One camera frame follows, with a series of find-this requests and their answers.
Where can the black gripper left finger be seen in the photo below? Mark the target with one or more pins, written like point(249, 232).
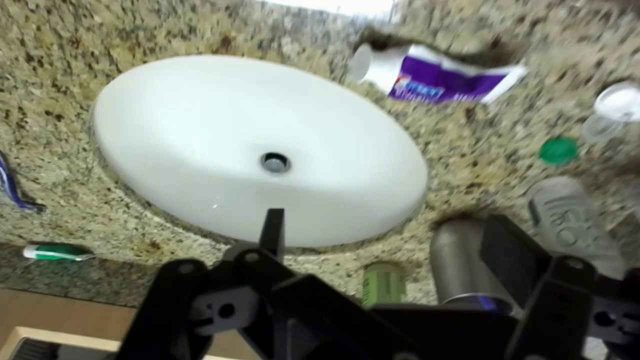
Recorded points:
point(201, 312)

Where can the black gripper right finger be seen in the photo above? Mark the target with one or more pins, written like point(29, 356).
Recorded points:
point(567, 312)

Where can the clear plastic bottle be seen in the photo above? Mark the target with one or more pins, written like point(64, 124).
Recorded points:
point(572, 223)

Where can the stainless steel cup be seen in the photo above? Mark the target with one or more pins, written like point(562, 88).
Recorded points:
point(460, 256)

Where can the small green capped container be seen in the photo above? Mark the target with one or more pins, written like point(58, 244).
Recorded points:
point(558, 151)

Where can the white oval sink basin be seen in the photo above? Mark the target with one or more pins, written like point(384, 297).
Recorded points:
point(221, 147)

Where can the metal sink drain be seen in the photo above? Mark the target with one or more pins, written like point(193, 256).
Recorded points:
point(274, 163)

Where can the green soap pump dispenser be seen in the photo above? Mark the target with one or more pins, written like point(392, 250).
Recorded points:
point(383, 283)

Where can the purple white toothpaste tube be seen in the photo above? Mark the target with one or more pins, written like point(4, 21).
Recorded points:
point(441, 81)

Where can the wood framed wall mirror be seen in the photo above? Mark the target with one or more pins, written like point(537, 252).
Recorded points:
point(40, 320)

